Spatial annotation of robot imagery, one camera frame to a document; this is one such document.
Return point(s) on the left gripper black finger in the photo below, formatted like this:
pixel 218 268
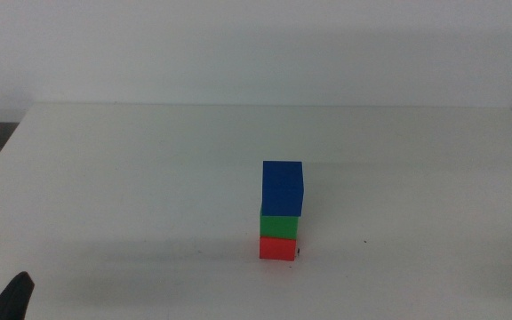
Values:
pixel 11 302

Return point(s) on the green cube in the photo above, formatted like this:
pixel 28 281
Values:
pixel 279 226

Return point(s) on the blue cube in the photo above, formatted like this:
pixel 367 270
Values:
pixel 282 189

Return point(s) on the red cube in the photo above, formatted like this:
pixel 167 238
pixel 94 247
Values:
pixel 277 249

